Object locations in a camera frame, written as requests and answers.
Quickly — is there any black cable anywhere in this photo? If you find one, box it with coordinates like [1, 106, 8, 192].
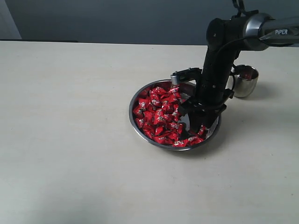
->
[225, 65, 239, 91]

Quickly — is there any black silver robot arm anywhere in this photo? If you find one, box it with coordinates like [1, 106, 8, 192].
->
[179, 12, 299, 134]

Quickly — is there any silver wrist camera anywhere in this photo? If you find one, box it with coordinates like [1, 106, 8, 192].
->
[171, 68, 202, 85]

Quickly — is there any stainless steel cup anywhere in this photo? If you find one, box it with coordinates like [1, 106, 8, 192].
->
[233, 65, 259, 98]

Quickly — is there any round stainless steel plate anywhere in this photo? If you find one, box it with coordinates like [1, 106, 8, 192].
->
[128, 79, 222, 151]

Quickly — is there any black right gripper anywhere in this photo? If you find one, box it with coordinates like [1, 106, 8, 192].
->
[179, 48, 235, 133]

